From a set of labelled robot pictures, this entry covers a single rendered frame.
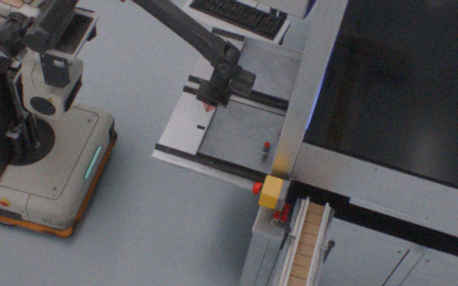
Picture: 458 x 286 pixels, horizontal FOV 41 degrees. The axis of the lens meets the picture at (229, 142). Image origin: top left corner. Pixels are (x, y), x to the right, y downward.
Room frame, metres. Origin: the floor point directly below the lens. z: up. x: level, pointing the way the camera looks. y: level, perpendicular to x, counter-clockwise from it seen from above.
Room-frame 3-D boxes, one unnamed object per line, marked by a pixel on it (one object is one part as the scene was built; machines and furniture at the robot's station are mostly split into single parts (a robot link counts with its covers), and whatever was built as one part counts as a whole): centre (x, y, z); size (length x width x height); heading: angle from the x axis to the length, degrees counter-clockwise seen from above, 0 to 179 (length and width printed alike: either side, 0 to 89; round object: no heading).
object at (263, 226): (1.01, -0.20, 0.87); 0.14 x 0.13 x 0.02; 81
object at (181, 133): (1.48, -0.04, 0.87); 0.70 x 0.48 x 0.02; 171
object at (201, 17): (2.07, 0.05, 0.79); 0.45 x 0.28 x 0.03; 73
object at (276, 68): (1.63, -0.14, 0.90); 0.34 x 0.26 x 0.04; 81
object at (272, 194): (1.03, -0.16, 1.00); 0.08 x 0.07 x 0.07; 81
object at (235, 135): (1.30, -0.08, 0.90); 0.34 x 0.26 x 0.04; 81
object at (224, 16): (2.04, 0.06, 0.82); 0.40 x 0.14 x 0.02; 73
